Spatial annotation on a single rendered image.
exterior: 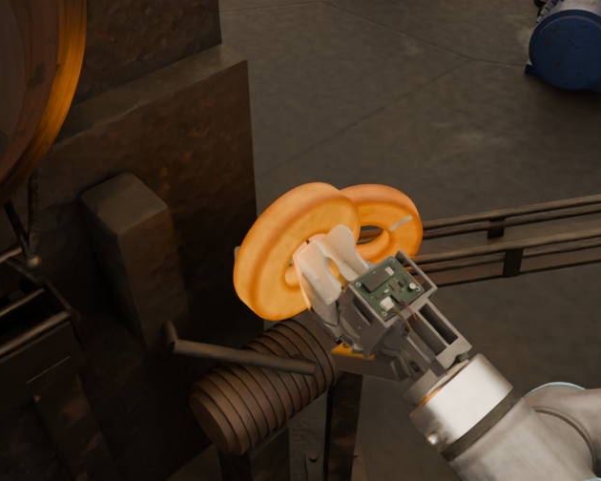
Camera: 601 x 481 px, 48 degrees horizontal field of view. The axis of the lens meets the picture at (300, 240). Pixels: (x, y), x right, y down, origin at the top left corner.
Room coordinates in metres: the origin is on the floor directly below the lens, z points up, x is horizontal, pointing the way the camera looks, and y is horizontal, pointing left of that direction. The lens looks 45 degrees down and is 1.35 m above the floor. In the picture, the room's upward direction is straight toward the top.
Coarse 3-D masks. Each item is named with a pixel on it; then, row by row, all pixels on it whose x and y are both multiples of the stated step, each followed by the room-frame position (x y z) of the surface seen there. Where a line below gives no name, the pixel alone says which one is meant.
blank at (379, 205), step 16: (352, 192) 0.65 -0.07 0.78; (368, 192) 0.65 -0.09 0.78; (384, 192) 0.65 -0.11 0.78; (400, 192) 0.66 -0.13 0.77; (368, 208) 0.63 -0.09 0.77; (384, 208) 0.63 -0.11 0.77; (400, 208) 0.64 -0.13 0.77; (368, 224) 0.63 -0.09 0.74; (384, 224) 0.63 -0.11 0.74; (400, 224) 0.64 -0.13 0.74; (416, 224) 0.64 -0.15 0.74; (384, 240) 0.65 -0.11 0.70; (400, 240) 0.64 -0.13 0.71; (416, 240) 0.64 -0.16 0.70; (368, 256) 0.64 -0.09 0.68; (384, 256) 0.63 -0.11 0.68
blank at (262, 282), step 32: (288, 192) 0.51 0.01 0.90; (320, 192) 0.52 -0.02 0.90; (256, 224) 0.48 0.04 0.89; (288, 224) 0.47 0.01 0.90; (320, 224) 0.50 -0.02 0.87; (352, 224) 0.53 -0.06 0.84; (256, 256) 0.45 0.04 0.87; (288, 256) 0.47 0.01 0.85; (256, 288) 0.44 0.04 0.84; (288, 288) 0.47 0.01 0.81
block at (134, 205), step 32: (96, 192) 0.63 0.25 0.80; (128, 192) 0.63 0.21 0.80; (96, 224) 0.59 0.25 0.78; (128, 224) 0.57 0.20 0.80; (160, 224) 0.59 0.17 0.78; (96, 256) 0.62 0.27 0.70; (128, 256) 0.56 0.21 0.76; (160, 256) 0.59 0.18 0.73; (128, 288) 0.56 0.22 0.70; (160, 288) 0.58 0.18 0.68; (128, 320) 0.58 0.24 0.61; (160, 320) 0.57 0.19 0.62
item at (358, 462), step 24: (336, 384) 0.62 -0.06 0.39; (360, 384) 0.62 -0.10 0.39; (336, 408) 0.62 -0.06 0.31; (336, 432) 0.62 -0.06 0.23; (312, 456) 0.68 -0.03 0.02; (336, 456) 0.62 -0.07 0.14; (360, 456) 0.68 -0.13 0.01; (312, 480) 0.63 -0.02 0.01; (336, 480) 0.62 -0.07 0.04; (360, 480) 0.63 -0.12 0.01
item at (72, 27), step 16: (64, 0) 0.57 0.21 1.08; (80, 0) 0.58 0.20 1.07; (64, 16) 0.57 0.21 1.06; (80, 16) 0.58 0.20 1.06; (64, 32) 0.56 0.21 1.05; (80, 32) 0.57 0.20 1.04; (64, 48) 0.56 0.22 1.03; (80, 48) 0.57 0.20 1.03; (64, 64) 0.56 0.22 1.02; (80, 64) 0.57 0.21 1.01; (64, 80) 0.56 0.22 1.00; (64, 96) 0.55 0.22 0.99; (48, 112) 0.54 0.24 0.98; (64, 112) 0.55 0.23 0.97; (48, 128) 0.54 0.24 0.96; (32, 144) 0.52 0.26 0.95; (48, 144) 0.53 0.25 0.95; (32, 160) 0.52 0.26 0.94; (16, 176) 0.51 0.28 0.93; (0, 192) 0.50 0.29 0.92
